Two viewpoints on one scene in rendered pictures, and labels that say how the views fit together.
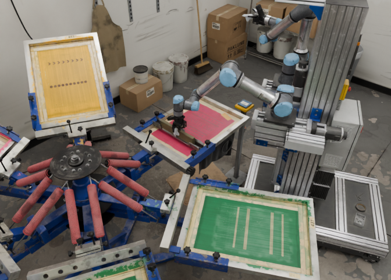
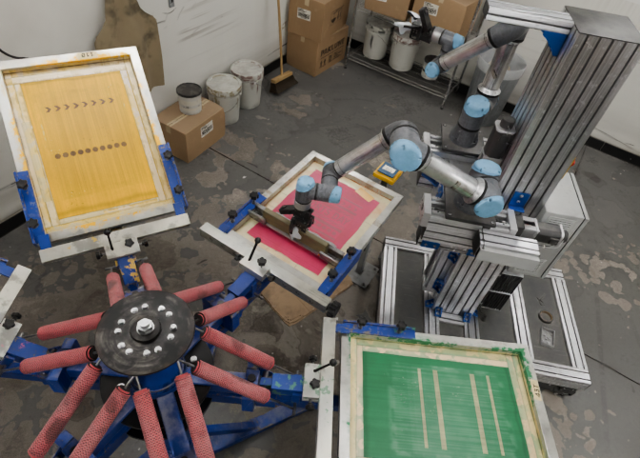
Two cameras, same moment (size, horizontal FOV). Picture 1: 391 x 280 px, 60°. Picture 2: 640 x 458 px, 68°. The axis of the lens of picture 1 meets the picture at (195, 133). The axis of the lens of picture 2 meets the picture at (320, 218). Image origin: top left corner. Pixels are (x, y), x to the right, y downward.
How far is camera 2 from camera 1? 76 cm
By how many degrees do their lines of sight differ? 13
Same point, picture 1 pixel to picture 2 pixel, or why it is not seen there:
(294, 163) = (468, 267)
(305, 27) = (506, 54)
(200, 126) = (327, 214)
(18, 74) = not seen: outside the picture
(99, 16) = not seen: outside the picture
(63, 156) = (119, 321)
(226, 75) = (405, 154)
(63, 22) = (51, 10)
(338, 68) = (571, 136)
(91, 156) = (172, 315)
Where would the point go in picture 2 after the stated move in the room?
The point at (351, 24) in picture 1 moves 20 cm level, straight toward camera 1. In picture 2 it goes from (611, 69) to (619, 96)
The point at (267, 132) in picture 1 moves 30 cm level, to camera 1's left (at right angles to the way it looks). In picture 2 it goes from (446, 231) to (383, 233)
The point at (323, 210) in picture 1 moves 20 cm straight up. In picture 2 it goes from (497, 325) to (510, 308)
